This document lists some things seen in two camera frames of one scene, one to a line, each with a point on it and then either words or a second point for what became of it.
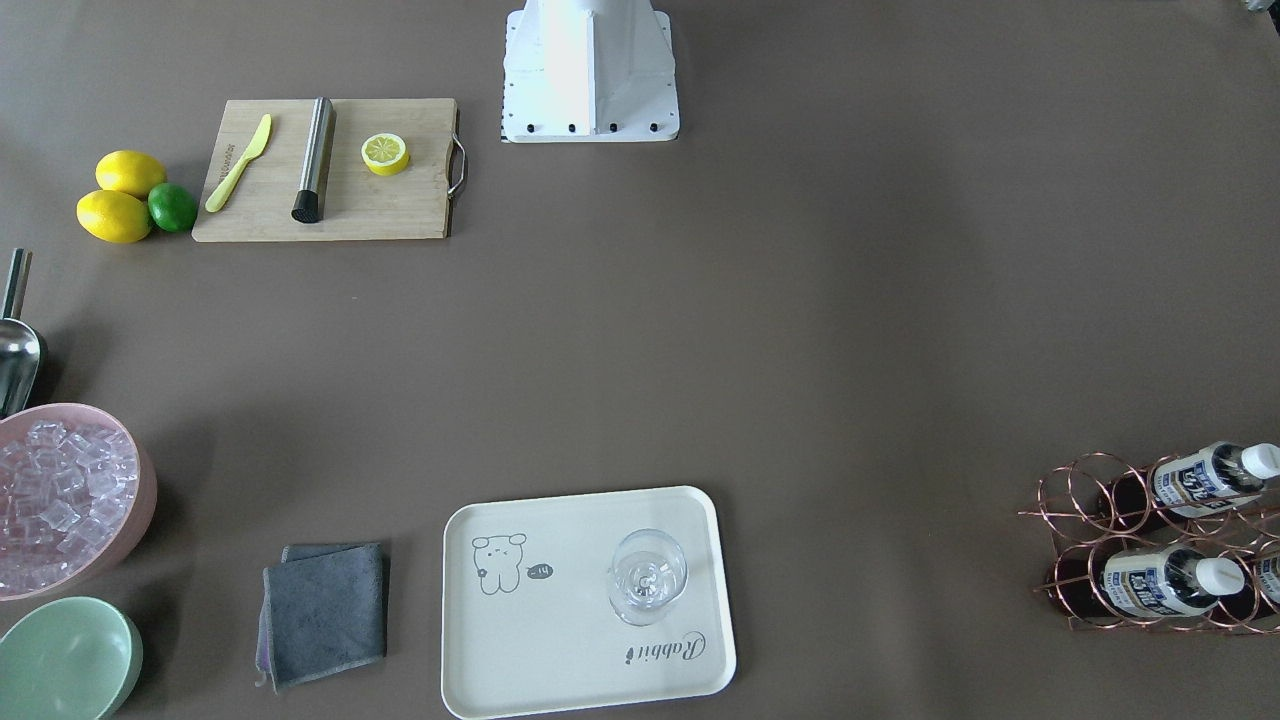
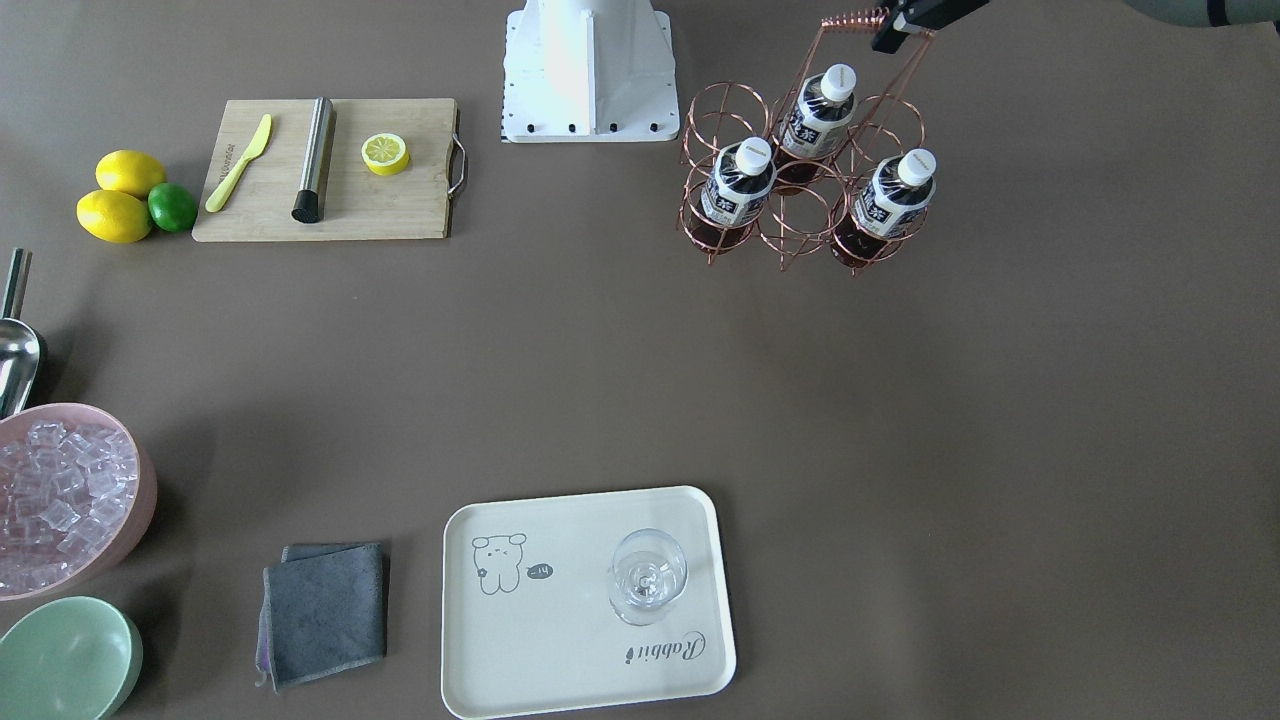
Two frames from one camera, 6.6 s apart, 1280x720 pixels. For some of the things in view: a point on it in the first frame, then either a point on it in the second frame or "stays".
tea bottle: [1172, 581] → [734, 197]
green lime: [172, 207] stays
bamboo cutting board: [356, 203] stays
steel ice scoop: [19, 343] stays
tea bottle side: [1268, 571] → [894, 204]
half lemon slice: [385, 154] stays
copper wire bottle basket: [1127, 562] → [836, 165]
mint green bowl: [73, 658] stays
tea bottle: [1213, 476] → [824, 103]
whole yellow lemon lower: [114, 216] stays
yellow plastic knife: [255, 149] stays
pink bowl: [77, 497] stays
